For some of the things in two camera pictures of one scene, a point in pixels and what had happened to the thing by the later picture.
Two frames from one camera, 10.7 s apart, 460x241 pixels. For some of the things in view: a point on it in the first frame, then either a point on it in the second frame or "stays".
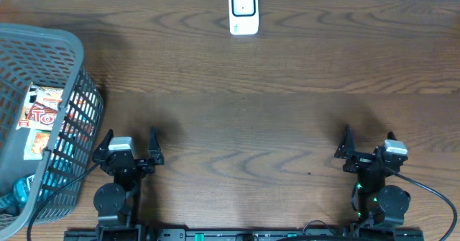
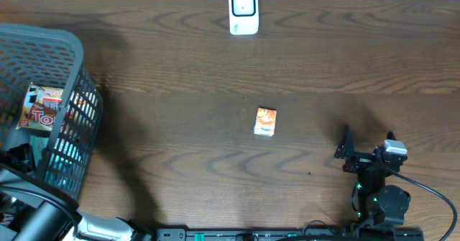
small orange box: [37, 142] → [265, 121]
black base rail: [355, 234] stays
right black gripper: [348, 149] stays
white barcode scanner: [244, 10] stays
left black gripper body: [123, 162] → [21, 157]
